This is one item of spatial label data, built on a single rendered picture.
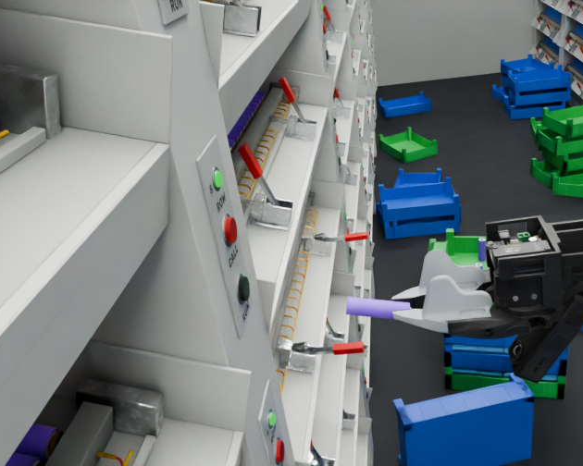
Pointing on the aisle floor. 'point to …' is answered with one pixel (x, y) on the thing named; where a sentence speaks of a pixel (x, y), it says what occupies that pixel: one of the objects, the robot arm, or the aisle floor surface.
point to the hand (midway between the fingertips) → (406, 312)
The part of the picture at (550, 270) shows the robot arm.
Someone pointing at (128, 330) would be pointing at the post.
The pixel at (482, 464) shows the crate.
